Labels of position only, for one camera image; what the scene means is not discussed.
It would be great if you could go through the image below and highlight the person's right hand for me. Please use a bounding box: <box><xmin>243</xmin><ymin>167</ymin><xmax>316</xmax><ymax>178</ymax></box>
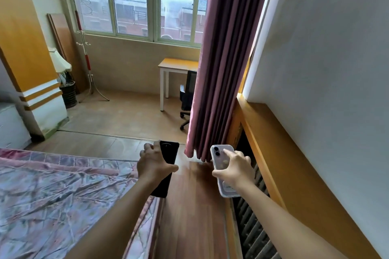
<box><xmin>212</xmin><ymin>149</ymin><xmax>256</xmax><ymax>190</ymax></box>

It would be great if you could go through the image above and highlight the person's left hand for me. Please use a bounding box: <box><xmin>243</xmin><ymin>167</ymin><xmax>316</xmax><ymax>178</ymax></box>
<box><xmin>137</xmin><ymin>141</ymin><xmax>179</xmax><ymax>182</ymax></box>

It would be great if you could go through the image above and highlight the black smartphone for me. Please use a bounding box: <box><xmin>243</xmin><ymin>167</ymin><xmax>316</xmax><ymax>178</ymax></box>
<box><xmin>150</xmin><ymin>140</ymin><xmax>180</xmax><ymax>198</ymax></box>

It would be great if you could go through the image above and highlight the white smartphone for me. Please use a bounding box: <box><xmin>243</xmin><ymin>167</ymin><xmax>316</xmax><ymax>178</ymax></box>
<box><xmin>210</xmin><ymin>144</ymin><xmax>241</xmax><ymax>198</ymax></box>

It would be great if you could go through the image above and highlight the person's right forearm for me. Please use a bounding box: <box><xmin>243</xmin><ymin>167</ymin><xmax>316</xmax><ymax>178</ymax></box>
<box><xmin>235</xmin><ymin>179</ymin><xmax>348</xmax><ymax>259</ymax></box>

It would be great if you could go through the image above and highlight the person's left forearm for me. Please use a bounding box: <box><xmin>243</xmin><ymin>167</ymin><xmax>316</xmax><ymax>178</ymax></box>
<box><xmin>64</xmin><ymin>174</ymin><xmax>158</xmax><ymax>259</ymax></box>

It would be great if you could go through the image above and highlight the dark radiator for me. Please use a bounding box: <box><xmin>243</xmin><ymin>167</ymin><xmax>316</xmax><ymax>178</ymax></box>
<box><xmin>231</xmin><ymin>127</ymin><xmax>281</xmax><ymax>259</ymax></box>

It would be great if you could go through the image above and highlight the black office chair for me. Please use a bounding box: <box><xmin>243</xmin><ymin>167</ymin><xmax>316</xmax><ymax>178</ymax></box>
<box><xmin>179</xmin><ymin>70</ymin><xmax>198</xmax><ymax>131</ymax></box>

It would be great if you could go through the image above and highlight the wooden radiator cover ledge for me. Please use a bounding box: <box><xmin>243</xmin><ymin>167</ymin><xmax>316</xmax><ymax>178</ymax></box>
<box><xmin>225</xmin><ymin>93</ymin><xmax>382</xmax><ymax>259</ymax></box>

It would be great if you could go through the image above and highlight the wooden desk with white legs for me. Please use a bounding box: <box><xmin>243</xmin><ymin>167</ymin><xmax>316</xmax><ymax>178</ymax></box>
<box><xmin>158</xmin><ymin>58</ymin><xmax>199</xmax><ymax>112</ymax></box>

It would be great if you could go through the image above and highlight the black waste basket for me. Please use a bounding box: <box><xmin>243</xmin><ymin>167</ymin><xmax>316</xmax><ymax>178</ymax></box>
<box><xmin>59</xmin><ymin>80</ymin><xmax>78</xmax><ymax>109</ymax></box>

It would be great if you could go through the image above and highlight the floral patterned mattress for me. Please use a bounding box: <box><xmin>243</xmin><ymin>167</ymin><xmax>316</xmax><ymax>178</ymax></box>
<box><xmin>0</xmin><ymin>148</ymin><xmax>161</xmax><ymax>259</ymax></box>

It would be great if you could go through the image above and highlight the metal coat stand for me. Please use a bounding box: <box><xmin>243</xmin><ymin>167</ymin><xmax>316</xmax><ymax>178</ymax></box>
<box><xmin>74</xmin><ymin>10</ymin><xmax>110</xmax><ymax>103</ymax></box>

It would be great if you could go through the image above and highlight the purple curtain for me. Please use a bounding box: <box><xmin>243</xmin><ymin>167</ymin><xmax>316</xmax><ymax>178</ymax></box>
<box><xmin>184</xmin><ymin>0</ymin><xmax>275</xmax><ymax>163</ymax></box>

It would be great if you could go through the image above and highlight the white table lamp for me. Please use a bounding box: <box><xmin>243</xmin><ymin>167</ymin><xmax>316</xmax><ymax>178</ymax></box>
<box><xmin>49</xmin><ymin>47</ymin><xmax>72</xmax><ymax>84</ymax></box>

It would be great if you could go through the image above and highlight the brown wooden board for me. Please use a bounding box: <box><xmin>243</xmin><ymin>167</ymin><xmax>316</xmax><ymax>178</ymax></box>
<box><xmin>47</xmin><ymin>13</ymin><xmax>89</xmax><ymax>94</ymax></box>

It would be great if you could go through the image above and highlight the white drawer cabinet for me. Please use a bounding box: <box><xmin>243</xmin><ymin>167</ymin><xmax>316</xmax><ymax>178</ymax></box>
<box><xmin>0</xmin><ymin>102</ymin><xmax>32</xmax><ymax>150</ymax></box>

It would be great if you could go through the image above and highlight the green framed window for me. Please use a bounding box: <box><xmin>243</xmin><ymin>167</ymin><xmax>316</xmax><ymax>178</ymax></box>
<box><xmin>67</xmin><ymin>0</ymin><xmax>213</xmax><ymax>49</ymax></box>

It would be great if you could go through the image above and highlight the orange and white wardrobe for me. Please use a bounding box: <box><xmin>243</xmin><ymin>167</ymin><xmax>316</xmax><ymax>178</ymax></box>
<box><xmin>0</xmin><ymin>0</ymin><xmax>70</xmax><ymax>141</ymax></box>

